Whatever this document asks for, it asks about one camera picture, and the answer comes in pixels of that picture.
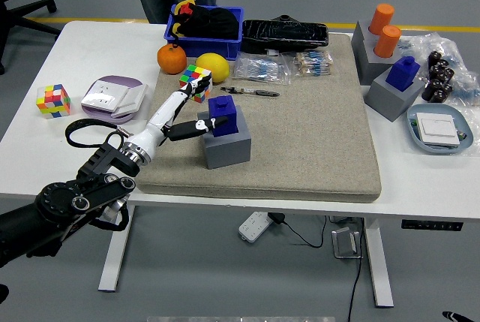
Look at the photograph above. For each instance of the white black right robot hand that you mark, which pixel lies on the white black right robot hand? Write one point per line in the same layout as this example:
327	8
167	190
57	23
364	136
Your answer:
458	317

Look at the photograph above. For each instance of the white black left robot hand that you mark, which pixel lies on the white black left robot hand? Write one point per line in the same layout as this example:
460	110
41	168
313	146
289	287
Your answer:
165	113

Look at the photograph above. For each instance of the blue seal with knob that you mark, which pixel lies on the blue seal with knob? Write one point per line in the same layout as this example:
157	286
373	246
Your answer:
402	74
228	112

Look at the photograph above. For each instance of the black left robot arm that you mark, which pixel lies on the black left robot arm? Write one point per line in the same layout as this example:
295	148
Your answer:
86	187

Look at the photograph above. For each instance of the grey square seal holder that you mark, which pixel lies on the grey square seal holder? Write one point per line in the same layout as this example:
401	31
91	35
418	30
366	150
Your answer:
228	153
393	104

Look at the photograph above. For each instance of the bright colourful puzzle cube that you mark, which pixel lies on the bright colourful puzzle cube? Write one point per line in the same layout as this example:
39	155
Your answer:
193	72

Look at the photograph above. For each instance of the purple plate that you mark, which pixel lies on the purple plate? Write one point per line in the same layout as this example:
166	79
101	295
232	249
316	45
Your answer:
123	81

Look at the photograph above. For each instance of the orange fruit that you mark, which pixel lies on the orange fruit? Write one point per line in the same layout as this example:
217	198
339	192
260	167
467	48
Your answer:
171	59

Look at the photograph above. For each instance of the yellow lemon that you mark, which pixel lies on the yellow lemon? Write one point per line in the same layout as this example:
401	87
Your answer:
213	67

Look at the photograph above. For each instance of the blue plastic bin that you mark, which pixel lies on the blue plastic bin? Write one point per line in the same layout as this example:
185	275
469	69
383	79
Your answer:
210	50

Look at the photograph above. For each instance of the black pen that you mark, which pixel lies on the black pen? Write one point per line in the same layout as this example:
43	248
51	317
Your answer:
249	91

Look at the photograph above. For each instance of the black table control panel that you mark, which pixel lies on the black table control panel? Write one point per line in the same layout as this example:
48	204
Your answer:
431	225

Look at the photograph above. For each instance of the white table leg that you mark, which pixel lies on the white table leg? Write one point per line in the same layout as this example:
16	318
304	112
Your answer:
378	262
114	258

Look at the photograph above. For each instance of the clear bag of blue resistors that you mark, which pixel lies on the clear bag of blue resistors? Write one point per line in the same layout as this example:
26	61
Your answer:
260	68

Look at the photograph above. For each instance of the pastel colourful puzzle cube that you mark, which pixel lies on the pastel colourful puzzle cube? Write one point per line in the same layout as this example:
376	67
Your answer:
53	100

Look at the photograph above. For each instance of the grey-brown felt mat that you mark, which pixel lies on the grey-brown felt mat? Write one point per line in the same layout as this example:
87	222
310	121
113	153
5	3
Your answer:
300	142

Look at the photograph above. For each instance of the black plastic-wrapped keyboard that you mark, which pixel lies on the black plastic-wrapped keyboard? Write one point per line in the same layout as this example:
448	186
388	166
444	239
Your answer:
285	35

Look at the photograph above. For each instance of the white power strip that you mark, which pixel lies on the white power strip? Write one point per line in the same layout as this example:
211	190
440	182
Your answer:
255	226

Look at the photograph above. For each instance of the clear bag of tan resistors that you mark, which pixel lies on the clear bag of tan resistors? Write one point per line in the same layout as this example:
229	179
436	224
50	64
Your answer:
313	64

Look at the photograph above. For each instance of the pale blue plate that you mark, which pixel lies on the pale blue plate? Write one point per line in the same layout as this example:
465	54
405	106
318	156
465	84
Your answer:
438	149

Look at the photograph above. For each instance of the grey double cylinder holder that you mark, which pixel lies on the grey double cylinder holder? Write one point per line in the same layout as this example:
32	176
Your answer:
369	63

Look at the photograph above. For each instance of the black capacitor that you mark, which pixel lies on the black capacitor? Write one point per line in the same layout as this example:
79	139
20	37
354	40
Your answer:
435	58
446	91
448	75
435	85
442	66
430	94

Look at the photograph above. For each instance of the orange cylinder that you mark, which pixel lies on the orange cylinder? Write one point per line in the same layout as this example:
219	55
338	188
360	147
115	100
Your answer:
381	18
387	41

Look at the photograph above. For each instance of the crumpled clear plastic bag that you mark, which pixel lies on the crumpled clear plastic bag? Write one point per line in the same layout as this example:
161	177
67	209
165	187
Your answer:
463	59

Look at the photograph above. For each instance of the white wall socket panel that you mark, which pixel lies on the white wall socket panel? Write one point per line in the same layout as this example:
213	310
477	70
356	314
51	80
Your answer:
103	95

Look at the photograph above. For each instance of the silver metal bracket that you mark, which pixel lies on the silver metal bracket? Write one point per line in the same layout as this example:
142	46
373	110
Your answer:
343	243

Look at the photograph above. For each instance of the black knob bracket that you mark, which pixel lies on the black knob bracket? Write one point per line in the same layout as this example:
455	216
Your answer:
285	18

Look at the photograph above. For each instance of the white wall switch panel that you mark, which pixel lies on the white wall switch panel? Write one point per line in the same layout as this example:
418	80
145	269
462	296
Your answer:
438	128

